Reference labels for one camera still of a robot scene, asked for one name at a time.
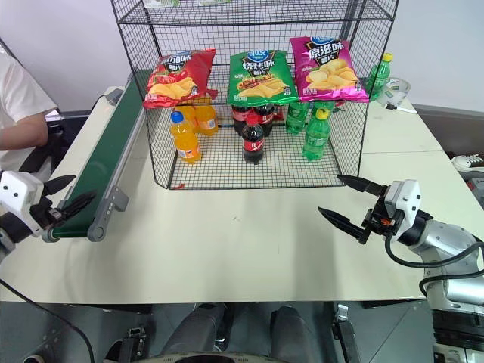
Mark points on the black chair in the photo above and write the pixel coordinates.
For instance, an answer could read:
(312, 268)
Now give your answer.
(64, 132)

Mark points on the white marker pen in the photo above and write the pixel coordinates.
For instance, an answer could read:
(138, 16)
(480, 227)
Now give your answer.
(401, 109)

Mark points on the black metal bracket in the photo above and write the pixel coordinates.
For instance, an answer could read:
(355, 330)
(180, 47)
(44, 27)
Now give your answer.
(348, 332)
(134, 342)

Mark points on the red potato chips bag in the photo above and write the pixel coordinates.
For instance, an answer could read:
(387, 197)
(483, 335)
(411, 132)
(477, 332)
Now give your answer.
(177, 75)

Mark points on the person's bare forearm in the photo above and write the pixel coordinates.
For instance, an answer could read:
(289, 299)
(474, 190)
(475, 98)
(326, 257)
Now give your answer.
(22, 130)

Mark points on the green potato chips bag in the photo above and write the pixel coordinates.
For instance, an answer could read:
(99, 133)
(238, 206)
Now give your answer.
(261, 79)

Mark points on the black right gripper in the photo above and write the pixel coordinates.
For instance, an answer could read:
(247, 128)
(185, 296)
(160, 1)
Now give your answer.
(380, 217)

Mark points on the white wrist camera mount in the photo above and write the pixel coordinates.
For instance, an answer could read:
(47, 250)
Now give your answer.
(408, 196)
(17, 193)

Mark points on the green conveyor belt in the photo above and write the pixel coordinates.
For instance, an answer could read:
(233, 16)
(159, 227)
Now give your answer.
(109, 140)

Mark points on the green soda bottle yellow cap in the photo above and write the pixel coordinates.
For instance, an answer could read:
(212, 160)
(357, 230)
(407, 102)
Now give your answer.
(315, 138)
(379, 77)

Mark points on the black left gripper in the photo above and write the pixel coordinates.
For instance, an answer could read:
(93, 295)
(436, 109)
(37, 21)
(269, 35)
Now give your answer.
(43, 213)

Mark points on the white sneaker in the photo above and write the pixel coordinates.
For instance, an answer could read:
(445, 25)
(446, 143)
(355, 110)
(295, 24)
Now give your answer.
(469, 161)

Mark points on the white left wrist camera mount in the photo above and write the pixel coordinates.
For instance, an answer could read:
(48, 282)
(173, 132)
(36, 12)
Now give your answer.
(17, 193)

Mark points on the green snack packet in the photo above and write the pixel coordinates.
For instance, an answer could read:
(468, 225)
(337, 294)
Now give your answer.
(160, 3)

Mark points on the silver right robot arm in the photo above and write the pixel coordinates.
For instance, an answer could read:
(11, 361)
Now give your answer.
(450, 242)

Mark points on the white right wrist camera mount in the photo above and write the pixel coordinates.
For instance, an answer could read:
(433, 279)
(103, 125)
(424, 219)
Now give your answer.
(408, 196)

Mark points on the magenta potato chips bag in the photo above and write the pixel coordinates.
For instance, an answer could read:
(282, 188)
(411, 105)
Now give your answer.
(327, 72)

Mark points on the dark grey rounded cylinder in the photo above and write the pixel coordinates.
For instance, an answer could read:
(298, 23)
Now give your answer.
(295, 329)
(200, 327)

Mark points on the cola bottle red cap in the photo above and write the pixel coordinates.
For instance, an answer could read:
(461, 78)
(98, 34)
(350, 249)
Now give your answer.
(252, 141)

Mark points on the orange soda bottle blue cap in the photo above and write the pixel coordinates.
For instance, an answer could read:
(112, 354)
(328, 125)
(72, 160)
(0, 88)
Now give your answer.
(184, 140)

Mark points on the person in white shirt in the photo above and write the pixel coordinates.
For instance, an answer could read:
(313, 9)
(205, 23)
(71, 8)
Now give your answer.
(19, 90)

